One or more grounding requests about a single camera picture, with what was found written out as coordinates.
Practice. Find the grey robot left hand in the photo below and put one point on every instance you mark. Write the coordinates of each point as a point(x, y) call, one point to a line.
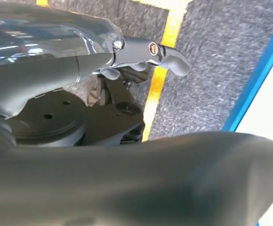
point(32, 78)

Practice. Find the blue metal shelf rack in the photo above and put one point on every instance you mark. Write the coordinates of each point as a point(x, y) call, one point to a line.
point(252, 90)

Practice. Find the robot left leg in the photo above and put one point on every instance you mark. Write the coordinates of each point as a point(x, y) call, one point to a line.
point(56, 121)

